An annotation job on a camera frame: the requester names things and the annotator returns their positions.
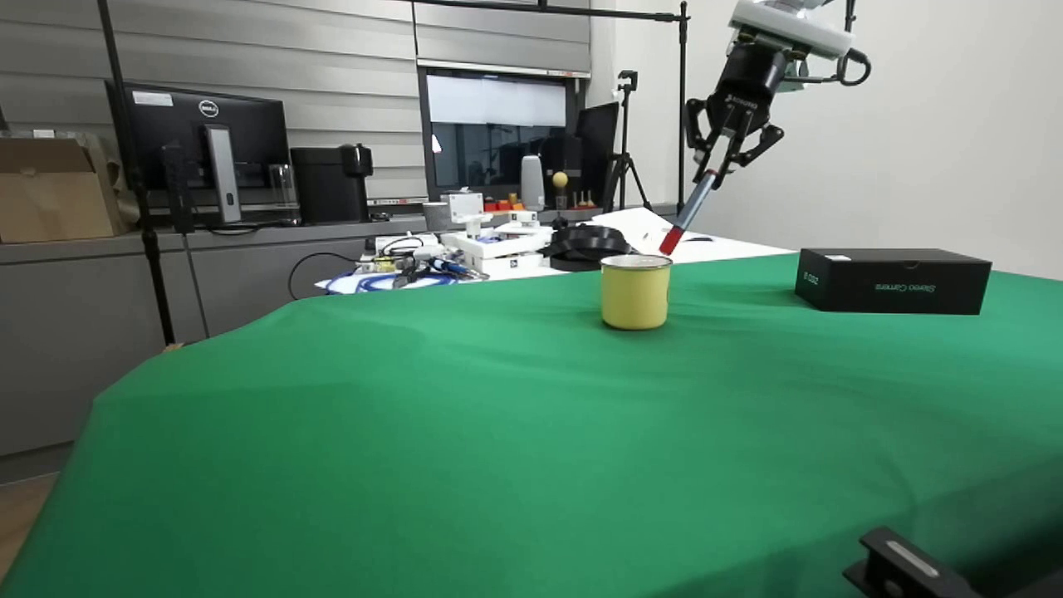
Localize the black stand pole right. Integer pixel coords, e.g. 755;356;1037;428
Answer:
676;0;691;216

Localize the grey cabinet counter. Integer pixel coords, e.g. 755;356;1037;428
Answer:
0;222;421;455

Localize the black bag on table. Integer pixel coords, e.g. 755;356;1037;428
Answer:
546;222;630;273

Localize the green tablecloth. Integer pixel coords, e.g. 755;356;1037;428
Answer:
4;258;1063;598

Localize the grey marker with red cap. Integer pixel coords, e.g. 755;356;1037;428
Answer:
659;170;718;256

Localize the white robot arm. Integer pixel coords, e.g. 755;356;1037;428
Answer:
683;0;875;190

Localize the yellow cup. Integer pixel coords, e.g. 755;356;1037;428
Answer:
600;256;670;331

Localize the large dark screen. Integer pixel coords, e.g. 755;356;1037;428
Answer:
421;70;583;199

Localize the brown cardboard box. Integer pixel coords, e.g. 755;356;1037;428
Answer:
0;137;122;242

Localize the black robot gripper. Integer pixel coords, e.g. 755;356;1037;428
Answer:
683;30;797;185

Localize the black stand pole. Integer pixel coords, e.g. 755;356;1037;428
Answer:
676;0;691;216
95;0;181;349

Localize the black camera tripod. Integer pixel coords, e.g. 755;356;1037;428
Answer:
606;70;650;210

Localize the white box on counter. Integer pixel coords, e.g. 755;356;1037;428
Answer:
446;190;486;222

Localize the black rectangular box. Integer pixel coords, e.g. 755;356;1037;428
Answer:
793;250;990;315

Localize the white blue clutter pile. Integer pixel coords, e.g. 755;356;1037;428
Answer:
320;227;552;294

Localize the black computer case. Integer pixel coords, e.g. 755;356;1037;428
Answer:
291;142;372;222

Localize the black clamp foreground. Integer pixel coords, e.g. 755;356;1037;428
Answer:
845;527;1063;598

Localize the black stand pole left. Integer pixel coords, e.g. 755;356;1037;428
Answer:
95;0;181;349

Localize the Dell monitor back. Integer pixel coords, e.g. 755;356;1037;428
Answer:
126;83;296;227

